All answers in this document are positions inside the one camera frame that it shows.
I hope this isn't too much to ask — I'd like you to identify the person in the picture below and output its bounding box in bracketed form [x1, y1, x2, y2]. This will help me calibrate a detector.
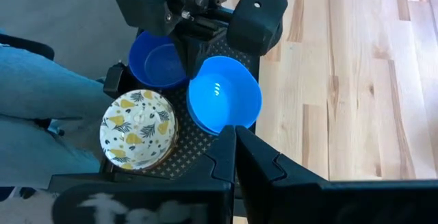
[0, 44, 116, 188]

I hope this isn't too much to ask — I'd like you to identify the leaf patterned ceramic bowl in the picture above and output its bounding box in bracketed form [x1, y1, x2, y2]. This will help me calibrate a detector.
[99, 88, 179, 172]

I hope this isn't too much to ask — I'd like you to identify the blue plastic bowl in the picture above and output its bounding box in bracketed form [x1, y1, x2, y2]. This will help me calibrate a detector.
[187, 55, 263, 134]
[186, 100, 227, 137]

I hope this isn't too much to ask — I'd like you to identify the black chair armrest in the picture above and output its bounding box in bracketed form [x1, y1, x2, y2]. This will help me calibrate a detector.
[0, 34, 55, 61]

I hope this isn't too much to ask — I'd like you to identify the black perforated metal tray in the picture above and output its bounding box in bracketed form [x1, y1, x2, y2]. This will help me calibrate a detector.
[99, 28, 261, 184]

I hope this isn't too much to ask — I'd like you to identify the animal print cloth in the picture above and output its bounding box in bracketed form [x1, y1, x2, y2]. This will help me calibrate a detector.
[0, 186, 57, 224]

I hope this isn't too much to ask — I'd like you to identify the purple plastic bowl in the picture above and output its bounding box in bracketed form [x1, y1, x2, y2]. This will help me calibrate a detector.
[128, 30, 189, 90]

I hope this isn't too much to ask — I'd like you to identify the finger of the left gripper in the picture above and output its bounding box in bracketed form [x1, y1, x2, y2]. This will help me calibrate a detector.
[192, 35, 215, 78]
[172, 34, 193, 78]

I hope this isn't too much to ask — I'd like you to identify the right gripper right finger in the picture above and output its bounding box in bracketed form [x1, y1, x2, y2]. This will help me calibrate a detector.
[237, 125, 322, 224]

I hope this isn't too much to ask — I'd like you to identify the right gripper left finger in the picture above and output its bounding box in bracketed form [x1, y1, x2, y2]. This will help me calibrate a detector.
[181, 125, 237, 184]

